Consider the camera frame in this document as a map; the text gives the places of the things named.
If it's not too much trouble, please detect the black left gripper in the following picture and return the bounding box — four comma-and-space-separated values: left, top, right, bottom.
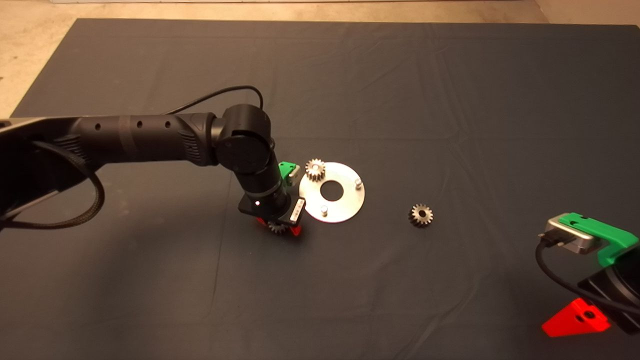
238, 192, 307, 237

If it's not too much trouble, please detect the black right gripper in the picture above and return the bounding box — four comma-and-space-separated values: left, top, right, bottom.
541, 247, 640, 338

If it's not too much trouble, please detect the round metal carrier plate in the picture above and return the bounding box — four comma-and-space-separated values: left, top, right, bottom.
299, 161, 366, 224

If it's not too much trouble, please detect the dark grey table cloth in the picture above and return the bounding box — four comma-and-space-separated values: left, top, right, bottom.
0, 18, 640, 360

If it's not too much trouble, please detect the thick black camera cable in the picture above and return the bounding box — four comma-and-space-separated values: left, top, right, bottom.
534, 237, 640, 317

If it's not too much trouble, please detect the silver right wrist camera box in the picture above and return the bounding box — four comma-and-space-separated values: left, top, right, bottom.
537, 215, 603, 256

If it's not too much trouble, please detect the green right camera mount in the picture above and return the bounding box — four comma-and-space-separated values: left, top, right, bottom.
558, 212, 640, 268

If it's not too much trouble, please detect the thin black camera cable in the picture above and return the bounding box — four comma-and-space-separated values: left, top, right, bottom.
165, 86, 265, 116

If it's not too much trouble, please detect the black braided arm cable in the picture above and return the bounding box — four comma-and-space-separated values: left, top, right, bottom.
0, 140, 106, 231

